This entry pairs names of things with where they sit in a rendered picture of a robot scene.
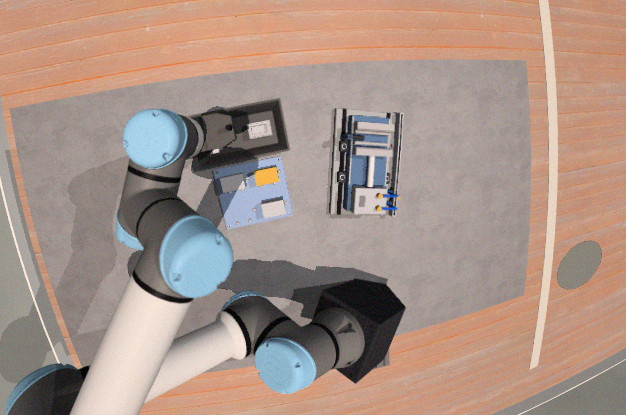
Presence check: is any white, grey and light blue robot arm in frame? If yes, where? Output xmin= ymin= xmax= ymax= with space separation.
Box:
xmin=5 ymin=109 xmax=365 ymax=415

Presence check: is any yellow-orange block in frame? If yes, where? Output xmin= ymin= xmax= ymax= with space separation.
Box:
xmin=254 ymin=166 xmax=279 ymax=186

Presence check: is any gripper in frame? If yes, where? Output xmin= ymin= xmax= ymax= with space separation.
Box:
xmin=185 ymin=113 xmax=237 ymax=160

